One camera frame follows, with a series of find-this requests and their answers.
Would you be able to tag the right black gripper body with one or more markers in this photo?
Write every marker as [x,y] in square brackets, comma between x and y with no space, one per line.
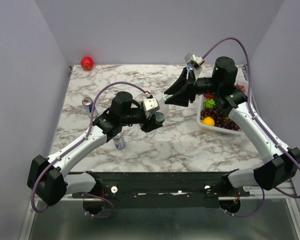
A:
[197,87]

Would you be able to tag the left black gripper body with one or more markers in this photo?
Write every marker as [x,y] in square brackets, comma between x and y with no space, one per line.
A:
[145,126]

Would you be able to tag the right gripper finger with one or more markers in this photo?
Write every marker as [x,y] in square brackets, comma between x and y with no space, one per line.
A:
[179,83]
[179,96]

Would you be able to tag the green label water bottle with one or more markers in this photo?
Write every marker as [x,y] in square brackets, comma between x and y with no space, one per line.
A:
[164,108]

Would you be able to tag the green white bottle cap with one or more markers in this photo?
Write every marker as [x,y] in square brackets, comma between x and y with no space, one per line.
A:
[166,97]

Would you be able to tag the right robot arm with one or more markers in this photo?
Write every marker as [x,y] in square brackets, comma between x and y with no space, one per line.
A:
[279,160]

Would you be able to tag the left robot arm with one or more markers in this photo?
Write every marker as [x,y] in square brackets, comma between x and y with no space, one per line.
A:
[50,177]

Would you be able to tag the red dragon fruit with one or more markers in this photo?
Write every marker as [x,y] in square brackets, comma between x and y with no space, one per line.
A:
[209,96]

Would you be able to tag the green striped ball fruit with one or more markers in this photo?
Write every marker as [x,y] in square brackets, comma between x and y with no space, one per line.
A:
[208,103]

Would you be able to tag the orange fruit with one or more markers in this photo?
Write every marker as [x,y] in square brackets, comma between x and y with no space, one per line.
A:
[208,121]

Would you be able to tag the tilted silver drink can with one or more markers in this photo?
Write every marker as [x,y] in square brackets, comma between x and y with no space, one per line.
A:
[119,141]

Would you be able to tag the dark purple grape bunch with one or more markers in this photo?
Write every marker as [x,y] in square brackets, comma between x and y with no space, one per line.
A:
[221,120]

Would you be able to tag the red grape bunch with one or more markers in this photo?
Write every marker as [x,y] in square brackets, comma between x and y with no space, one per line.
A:
[241,87]

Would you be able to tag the white plastic fruit basket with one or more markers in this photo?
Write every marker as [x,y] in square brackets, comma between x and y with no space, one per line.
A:
[215,129]

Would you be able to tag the upright red bull can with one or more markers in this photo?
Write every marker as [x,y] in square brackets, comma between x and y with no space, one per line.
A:
[87,103]

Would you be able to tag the red apple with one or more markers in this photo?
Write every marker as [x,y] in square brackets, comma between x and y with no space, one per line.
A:
[87,63]

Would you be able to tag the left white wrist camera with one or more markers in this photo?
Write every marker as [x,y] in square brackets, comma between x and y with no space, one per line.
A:
[150,106]

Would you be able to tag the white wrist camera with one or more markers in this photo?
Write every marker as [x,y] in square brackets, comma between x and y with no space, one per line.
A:
[150,106]
[193,62]

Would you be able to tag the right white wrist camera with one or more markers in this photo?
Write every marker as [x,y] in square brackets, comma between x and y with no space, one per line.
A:
[193,62]

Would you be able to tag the black mounting base rail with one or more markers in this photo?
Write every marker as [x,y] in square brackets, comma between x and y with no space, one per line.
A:
[154,190]

